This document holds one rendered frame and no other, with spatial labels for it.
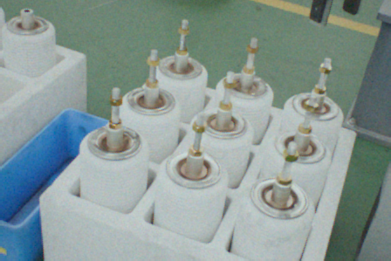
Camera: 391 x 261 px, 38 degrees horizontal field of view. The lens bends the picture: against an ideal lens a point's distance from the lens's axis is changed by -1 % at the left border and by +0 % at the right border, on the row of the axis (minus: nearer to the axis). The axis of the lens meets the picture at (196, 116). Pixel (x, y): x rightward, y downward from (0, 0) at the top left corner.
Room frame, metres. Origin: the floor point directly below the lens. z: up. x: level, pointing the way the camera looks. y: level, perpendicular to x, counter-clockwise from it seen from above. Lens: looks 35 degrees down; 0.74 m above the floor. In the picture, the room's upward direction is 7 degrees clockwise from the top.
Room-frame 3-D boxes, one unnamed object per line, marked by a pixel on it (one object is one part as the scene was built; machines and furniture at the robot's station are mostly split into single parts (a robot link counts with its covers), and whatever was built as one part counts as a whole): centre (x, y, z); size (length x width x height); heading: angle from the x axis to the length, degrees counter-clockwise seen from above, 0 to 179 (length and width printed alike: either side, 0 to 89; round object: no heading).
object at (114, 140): (0.61, 0.11, 0.26); 0.02 x 0.02 x 0.03
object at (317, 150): (0.65, -0.15, 0.25); 0.08 x 0.08 x 0.01
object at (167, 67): (0.83, 0.04, 0.25); 0.08 x 0.08 x 0.01
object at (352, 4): (0.68, -0.18, 0.48); 0.02 x 0.01 x 0.04; 46
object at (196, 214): (0.57, -0.01, 0.16); 0.10 x 0.10 x 0.18
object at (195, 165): (0.57, -0.01, 0.26); 0.02 x 0.02 x 0.03
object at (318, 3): (0.62, -0.12, 0.49); 0.03 x 0.01 x 0.05; 136
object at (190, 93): (0.83, 0.04, 0.16); 0.10 x 0.10 x 0.18
